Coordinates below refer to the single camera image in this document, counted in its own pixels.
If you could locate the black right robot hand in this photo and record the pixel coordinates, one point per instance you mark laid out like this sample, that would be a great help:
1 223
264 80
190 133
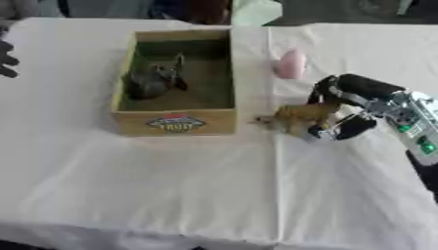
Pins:
365 87

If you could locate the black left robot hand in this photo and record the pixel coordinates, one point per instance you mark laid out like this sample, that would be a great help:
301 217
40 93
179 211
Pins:
5 58

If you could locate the brown soft toy animal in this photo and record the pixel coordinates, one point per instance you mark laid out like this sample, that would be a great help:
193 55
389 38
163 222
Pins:
299 117

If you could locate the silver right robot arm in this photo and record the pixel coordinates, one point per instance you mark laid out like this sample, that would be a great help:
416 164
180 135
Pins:
419 127

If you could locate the tan cardboard box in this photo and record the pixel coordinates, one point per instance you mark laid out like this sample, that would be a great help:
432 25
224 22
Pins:
177 81

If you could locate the pink egg-shaped toy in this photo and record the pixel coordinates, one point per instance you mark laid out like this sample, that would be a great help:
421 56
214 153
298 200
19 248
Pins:
291 63

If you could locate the grey soft toy animal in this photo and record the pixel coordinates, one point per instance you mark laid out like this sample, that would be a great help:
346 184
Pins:
153 81

